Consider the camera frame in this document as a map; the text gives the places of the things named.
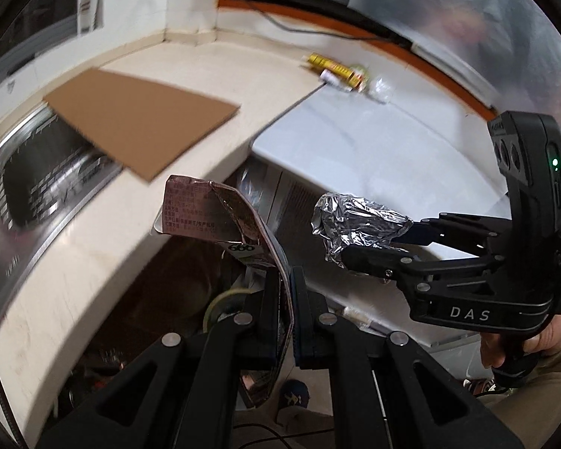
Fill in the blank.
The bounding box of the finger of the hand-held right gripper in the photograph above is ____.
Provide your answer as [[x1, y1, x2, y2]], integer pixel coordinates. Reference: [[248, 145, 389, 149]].
[[395, 214, 512, 256], [342, 245, 419, 281]]

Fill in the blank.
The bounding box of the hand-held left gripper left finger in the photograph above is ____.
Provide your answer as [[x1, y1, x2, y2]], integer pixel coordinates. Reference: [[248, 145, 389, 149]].
[[35, 274, 286, 449]]

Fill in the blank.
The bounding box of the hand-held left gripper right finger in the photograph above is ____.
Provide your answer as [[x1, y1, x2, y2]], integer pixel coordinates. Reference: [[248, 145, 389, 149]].
[[290, 266, 524, 449]]

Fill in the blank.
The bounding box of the silver foil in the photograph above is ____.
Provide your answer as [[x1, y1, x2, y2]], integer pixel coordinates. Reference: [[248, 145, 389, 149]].
[[312, 192, 413, 269]]

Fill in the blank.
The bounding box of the foil-lined printed snack bag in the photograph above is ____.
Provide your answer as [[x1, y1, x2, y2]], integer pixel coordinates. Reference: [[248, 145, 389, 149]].
[[152, 174, 297, 407]]

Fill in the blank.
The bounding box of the person's right forearm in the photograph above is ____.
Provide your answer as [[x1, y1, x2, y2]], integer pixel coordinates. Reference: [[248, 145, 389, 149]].
[[496, 343, 561, 412]]

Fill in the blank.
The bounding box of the person's right hand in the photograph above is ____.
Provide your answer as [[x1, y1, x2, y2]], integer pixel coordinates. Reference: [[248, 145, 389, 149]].
[[481, 314, 561, 369]]

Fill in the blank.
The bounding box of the blue shoe yellow print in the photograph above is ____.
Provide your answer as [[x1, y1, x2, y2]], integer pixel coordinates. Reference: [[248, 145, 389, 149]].
[[275, 380, 310, 424]]

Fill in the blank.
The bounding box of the white appliance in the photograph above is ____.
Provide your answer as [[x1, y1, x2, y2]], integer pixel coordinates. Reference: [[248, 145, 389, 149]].
[[250, 82, 519, 351]]

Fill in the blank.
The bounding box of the crumpled clear plastic bag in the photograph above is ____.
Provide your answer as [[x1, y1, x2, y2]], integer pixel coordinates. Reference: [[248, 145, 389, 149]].
[[367, 75, 393, 104]]

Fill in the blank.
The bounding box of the patterned shoe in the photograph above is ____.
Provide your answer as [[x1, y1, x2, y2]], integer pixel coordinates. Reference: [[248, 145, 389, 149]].
[[463, 376, 499, 396]]

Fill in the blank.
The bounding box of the red and yellow long box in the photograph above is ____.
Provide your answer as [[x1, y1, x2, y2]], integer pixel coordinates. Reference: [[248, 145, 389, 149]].
[[306, 52, 362, 93]]

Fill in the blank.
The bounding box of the translucent plastic sheet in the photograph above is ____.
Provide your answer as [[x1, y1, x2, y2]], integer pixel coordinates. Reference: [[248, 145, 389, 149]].
[[234, 0, 561, 117]]

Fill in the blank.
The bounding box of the brown cardboard sheet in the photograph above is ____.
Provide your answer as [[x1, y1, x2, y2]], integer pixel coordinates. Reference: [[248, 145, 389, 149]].
[[42, 68, 241, 181]]

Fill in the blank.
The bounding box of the stainless steel sink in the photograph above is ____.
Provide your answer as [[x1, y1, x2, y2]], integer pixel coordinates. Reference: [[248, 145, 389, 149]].
[[0, 103, 125, 328]]

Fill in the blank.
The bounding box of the aluminium sliding window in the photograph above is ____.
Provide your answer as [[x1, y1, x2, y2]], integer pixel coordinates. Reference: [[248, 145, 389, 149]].
[[0, 0, 104, 85]]

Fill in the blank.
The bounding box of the black floor cable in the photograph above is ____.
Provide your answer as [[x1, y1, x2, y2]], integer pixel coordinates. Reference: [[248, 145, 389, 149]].
[[234, 423, 337, 449]]

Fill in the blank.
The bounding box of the black window cable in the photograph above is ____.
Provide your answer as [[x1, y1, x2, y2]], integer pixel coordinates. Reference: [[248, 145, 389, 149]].
[[236, 0, 414, 50]]

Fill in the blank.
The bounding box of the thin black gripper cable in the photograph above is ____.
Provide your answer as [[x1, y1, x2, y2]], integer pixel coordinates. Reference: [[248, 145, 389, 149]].
[[0, 332, 24, 449]]

